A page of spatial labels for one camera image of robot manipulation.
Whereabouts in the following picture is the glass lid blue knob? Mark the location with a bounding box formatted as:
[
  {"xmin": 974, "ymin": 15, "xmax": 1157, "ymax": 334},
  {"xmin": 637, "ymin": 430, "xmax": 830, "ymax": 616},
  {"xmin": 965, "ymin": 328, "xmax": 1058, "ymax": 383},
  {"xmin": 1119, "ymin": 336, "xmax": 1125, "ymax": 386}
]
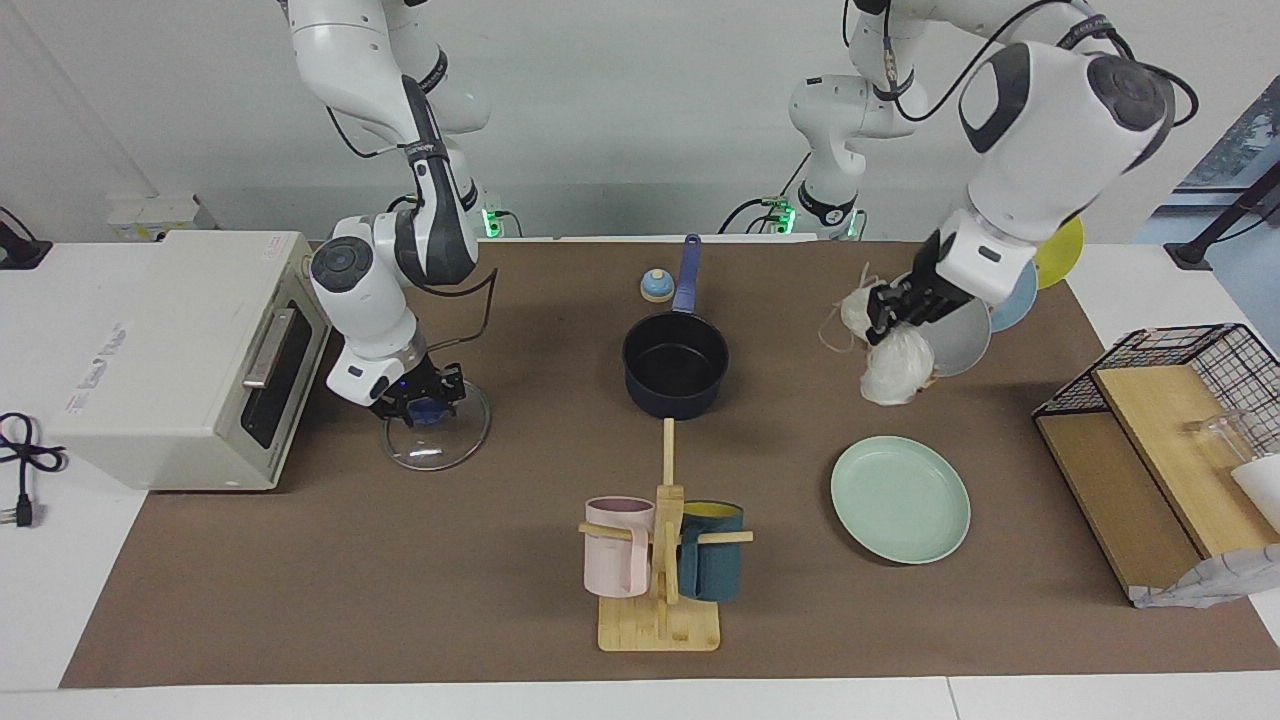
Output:
[{"xmin": 382, "ymin": 378, "xmax": 493, "ymax": 472}]

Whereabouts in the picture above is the white plastic bag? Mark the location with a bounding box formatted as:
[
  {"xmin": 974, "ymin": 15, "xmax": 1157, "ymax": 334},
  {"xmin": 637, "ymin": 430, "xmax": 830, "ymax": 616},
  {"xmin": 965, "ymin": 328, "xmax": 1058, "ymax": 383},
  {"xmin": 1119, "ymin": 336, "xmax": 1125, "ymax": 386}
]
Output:
[{"xmin": 820, "ymin": 263, "xmax": 938, "ymax": 407}]

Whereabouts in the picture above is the grey plate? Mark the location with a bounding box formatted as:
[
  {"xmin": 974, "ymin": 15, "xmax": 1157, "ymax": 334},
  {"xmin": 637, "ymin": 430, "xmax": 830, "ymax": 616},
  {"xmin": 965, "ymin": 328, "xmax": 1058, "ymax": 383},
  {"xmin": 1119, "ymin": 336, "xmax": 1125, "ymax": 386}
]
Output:
[{"xmin": 895, "ymin": 270, "xmax": 994, "ymax": 379}]

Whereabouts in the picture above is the light blue plate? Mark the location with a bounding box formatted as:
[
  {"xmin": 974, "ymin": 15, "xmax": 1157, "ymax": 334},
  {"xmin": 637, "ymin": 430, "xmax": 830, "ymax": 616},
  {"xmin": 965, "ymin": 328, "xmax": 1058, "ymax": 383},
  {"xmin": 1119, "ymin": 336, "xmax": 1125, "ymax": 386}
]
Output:
[{"xmin": 987, "ymin": 257, "xmax": 1040, "ymax": 334}]

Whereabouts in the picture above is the yellow plate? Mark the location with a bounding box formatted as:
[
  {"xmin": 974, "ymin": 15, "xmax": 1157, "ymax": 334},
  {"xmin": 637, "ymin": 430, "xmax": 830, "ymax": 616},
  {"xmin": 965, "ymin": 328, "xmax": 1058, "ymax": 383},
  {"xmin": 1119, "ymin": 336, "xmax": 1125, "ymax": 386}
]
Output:
[{"xmin": 1032, "ymin": 214, "xmax": 1086, "ymax": 292}]

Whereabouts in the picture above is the light green plate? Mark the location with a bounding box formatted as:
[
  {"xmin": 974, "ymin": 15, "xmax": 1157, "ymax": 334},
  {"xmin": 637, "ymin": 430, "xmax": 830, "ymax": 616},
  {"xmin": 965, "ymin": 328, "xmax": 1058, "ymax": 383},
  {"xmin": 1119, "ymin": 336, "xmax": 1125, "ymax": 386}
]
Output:
[{"xmin": 830, "ymin": 435, "xmax": 972, "ymax": 566}]

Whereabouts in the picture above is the brown table mat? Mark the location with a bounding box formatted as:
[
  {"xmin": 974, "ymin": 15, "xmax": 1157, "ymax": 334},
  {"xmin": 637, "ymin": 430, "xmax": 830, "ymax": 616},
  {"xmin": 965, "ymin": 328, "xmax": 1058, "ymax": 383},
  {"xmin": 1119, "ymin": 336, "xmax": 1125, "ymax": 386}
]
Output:
[{"xmin": 58, "ymin": 238, "xmax": 1280, "ymax": 690}]

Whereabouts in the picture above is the pink mug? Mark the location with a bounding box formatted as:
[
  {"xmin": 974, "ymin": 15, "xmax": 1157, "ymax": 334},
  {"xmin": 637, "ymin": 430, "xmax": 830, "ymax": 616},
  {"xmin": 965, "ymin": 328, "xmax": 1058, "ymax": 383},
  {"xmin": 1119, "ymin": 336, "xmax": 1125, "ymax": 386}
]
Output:
[{"xmin": 583, "ymin": 496, "xmax": 657, "ymax": 600}]

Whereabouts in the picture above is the white toaster oven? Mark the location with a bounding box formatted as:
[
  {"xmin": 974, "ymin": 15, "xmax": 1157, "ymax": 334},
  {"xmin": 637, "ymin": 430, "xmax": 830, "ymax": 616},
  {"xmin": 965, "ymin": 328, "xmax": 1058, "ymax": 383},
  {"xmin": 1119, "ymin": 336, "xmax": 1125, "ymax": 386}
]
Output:
[{"xmin": 47, "ymin": 229, "xmax": 340, "ymax": 493}]

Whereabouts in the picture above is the wooden two-tier shelf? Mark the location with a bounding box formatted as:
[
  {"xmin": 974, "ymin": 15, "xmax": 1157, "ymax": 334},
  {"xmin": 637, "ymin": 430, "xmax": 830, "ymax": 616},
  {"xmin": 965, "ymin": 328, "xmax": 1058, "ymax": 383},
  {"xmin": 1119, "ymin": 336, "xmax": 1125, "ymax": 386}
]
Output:
[{"xmin": 1034, "ymin": 364, "xmax": 1280, "ymax": 601}]

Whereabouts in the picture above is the dark teal mug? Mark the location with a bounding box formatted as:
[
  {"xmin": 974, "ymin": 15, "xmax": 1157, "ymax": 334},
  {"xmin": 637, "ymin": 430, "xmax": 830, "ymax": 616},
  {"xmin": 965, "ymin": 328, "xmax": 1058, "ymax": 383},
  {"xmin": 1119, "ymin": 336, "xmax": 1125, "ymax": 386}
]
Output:
[{"xmin": 676, "ymin": 500, "xmax": 746, "ymax": 603}]

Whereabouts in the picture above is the black stand bar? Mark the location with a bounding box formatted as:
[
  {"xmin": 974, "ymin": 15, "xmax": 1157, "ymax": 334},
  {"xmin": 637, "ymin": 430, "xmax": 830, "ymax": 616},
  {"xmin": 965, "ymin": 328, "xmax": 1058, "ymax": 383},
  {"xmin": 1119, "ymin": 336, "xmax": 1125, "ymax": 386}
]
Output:
[{"xmin": 1164, "ymin": 158, "xmax": 1280, "ymax": 272}]

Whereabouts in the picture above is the wooden mug tree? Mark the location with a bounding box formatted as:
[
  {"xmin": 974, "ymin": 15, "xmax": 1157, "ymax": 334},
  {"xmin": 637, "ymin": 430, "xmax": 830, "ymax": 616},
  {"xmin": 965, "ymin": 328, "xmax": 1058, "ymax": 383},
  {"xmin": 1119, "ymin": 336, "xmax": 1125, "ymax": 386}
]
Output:
[{"xmin": 577, "ymin": 417, "xmax": 754, "ymax": 654}]

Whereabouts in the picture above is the clear glass cup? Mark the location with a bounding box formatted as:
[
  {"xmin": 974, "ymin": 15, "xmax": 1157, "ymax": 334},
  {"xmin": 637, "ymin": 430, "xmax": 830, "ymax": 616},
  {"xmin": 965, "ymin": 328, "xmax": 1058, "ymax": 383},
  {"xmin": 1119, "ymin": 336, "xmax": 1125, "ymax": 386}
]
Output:
[{"xmin": 1184, "ymin": 409, "xmax": 1264, "ymax": 473}]

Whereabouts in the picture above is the white cup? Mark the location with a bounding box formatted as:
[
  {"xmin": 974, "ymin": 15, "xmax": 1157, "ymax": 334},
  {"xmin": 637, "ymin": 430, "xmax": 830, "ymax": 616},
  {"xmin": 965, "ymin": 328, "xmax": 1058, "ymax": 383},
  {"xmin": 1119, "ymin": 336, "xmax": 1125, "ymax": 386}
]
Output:
[{"xmin": 1231, "ymin": 454, "xmax": 1280, "ymax": 533}]

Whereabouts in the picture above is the grey patterned cloth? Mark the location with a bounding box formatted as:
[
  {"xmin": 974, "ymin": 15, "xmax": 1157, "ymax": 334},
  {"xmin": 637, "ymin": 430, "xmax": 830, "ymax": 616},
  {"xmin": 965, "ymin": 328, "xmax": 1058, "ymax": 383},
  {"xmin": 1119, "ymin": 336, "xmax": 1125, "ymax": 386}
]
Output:
[{"xmin": 1129, "ymin": 543, "xmax": 1280, "ymax": 610}]

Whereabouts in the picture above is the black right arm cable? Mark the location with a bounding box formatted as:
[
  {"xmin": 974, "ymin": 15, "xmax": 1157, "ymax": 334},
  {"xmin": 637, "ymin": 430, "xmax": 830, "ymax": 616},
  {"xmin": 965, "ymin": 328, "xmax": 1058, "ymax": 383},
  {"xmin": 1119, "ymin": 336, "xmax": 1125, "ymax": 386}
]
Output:
[{"xmin": 325, "ymin": 95, "xmax": 499, "ymax": 351}]

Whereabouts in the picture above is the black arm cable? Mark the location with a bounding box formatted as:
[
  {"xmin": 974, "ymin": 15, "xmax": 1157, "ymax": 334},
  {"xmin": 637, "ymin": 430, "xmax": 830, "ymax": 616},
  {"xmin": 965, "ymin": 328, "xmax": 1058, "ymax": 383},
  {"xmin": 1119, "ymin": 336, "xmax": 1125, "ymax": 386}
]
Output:
[
  {"xmin": 325, "ymin": 95, "xmax": 499, "ymax": 351},
  {"xmin": 843, "ymin": 0, "xmax": 1201, "ymax": 129}
]

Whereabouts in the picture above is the black base cable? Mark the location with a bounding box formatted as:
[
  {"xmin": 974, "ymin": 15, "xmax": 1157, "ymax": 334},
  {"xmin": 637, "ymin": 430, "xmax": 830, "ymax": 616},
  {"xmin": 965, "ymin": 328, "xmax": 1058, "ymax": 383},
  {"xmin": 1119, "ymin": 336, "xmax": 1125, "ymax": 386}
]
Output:
[{"xmin": 716, "ymin": 150, "xmax": 813, "ymax": 237}]

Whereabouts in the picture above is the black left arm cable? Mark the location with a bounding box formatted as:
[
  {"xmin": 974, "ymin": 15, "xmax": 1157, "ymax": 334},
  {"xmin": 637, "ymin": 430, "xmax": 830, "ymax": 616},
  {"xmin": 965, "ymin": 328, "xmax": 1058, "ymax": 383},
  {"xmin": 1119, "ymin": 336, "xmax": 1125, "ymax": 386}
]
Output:
[{"xmin": 843, "ymin": 0, "xmax": 1201, "ymax": 129}]

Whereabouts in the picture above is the black pot purple handle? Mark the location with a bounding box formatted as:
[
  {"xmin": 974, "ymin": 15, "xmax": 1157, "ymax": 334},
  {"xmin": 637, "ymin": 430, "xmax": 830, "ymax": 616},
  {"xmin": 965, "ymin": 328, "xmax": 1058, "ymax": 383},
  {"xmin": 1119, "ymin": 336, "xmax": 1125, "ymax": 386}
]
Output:
[{"xmin": 621, "ymin": 234, "xmax": 731, "ymax": 421}]

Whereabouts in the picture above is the black wire basket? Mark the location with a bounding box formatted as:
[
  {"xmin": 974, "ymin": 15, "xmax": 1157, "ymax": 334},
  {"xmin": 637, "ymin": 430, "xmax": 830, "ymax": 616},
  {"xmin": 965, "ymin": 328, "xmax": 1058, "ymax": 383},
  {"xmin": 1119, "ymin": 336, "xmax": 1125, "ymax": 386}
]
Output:
[{"xmin": 1032, "ymin": 322, "xmax": 1280, "ymax": 461}]

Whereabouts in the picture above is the white wall socket box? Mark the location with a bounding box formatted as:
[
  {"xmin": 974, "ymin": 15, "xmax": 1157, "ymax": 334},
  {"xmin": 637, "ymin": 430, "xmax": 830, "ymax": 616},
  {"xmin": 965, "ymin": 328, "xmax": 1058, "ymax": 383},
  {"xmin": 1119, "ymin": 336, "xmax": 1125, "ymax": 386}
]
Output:
[{"xmin": 106, "ymin": 194, "xmax": 202, "ymax": 242}]

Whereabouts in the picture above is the black power cord with plug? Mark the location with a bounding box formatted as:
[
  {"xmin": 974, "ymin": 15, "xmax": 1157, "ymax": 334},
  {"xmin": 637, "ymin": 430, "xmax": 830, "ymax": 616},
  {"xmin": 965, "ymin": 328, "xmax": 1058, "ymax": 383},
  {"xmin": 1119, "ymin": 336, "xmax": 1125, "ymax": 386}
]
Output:
[{"xmin": 0, "ymin": 411, "xmax": 70, "ymax": 530}]

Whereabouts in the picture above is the black clamp mount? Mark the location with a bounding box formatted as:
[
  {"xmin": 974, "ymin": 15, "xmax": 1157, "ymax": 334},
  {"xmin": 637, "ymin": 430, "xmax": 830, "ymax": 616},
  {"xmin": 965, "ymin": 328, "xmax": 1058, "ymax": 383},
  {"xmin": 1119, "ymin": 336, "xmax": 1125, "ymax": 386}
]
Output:
[{"xmin": 0, "ymin": 206, "xmax": 54, "ymax": 272}]

